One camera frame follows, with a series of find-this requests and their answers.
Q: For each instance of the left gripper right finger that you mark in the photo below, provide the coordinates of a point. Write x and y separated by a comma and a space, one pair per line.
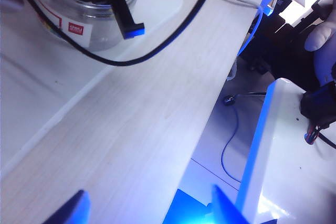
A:
225, 211

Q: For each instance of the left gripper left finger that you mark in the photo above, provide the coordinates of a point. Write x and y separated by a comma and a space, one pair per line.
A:
71, 211

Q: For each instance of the round transparent plastic box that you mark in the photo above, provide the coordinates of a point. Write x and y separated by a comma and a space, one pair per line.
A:
102, 24

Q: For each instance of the white gloved operator hand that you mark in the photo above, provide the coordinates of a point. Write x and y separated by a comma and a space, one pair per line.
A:
325, 58

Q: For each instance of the white mat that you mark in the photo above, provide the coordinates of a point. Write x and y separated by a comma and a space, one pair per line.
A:
39, 77

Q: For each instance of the black chair caster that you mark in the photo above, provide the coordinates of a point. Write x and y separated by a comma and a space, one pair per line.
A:
229, 99

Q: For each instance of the black connector block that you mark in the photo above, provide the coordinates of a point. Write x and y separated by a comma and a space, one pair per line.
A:
317, 106

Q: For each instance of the person in black clothing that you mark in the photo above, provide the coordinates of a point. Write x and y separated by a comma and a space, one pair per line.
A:
283, 51

